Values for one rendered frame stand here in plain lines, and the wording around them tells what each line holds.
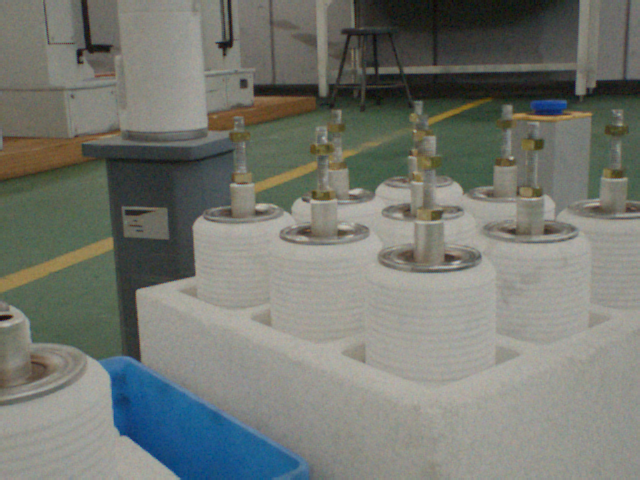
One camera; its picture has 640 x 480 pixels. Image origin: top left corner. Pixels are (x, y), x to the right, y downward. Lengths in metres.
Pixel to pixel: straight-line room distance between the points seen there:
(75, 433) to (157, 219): 0.59
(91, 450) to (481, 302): 0.29
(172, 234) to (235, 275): 0.23
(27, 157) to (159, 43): 2.01
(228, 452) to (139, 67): 0.48
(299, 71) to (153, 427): 5.59
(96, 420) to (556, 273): 0.38
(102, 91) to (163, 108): 2.43
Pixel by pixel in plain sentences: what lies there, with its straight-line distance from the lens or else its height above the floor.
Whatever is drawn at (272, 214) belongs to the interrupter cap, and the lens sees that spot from 0.79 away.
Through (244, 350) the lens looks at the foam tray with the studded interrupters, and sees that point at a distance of 0.71.
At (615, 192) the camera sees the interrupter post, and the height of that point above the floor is 0.27.
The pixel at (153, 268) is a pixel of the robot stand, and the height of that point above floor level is 0.16.
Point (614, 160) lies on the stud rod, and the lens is 0.80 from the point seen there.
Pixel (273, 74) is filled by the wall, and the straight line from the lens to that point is 6.42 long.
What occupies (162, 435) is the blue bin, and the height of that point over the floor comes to 0.07.
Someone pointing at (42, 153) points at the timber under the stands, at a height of 0.06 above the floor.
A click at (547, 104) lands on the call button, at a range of 1.03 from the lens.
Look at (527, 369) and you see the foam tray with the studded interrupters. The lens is 0.63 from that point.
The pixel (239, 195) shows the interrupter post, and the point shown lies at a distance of 0.80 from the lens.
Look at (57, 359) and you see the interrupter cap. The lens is 0.47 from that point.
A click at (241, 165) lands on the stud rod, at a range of 0.80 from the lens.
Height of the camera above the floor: 0.41
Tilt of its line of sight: 13 degrees down
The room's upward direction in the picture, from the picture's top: 2 degrees counter-clockwise
